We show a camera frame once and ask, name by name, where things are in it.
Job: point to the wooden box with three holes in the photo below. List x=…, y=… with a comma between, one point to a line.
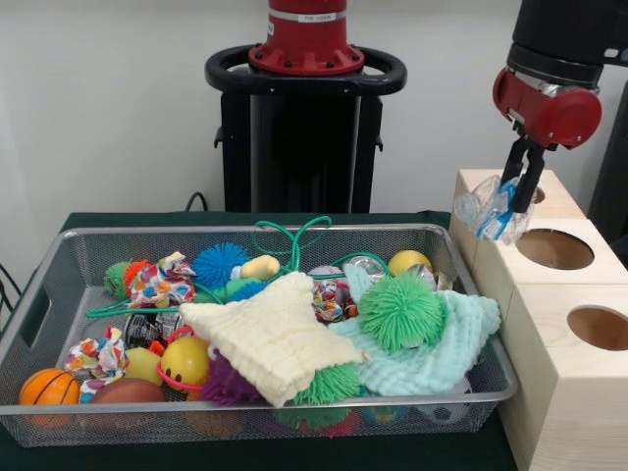
x=564, y=392

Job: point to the plain yellow ball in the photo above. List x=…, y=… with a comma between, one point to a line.
x=409, y=262

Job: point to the dark green tablecloth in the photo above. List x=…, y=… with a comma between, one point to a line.
x=122, y=218

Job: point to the small green spiky toy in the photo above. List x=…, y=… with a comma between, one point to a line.
x=400, y=314

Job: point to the cream knitted cloth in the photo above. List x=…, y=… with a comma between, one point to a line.
x=270, y=333

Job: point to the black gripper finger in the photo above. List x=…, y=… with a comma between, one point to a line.
x=512, y=164
x=532, y=176

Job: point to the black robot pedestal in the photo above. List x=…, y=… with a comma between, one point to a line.
x=294, y=147

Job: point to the orange basketball toy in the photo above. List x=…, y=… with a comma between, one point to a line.
x=49, y=387

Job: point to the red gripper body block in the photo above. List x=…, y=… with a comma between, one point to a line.
x=549, y=118

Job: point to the blue spiky ball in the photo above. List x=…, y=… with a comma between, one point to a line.
x=245, y=290

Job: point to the light blue muslin cloth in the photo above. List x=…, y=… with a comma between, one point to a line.
x=441, y=343

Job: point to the brown football toy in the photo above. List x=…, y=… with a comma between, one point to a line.
x=125, y=391

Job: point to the colourful spotted cloth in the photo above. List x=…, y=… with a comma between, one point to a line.
x=95, y=358

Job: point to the squashed clear water bottle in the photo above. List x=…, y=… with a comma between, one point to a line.
x=490, y=216

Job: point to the black upright panel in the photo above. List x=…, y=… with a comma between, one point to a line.
x=613, y=196

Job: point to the large green spiky toy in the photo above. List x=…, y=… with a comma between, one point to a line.
x=333, y=385

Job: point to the yellow smiley ball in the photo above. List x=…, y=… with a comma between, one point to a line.
x=185, y=360

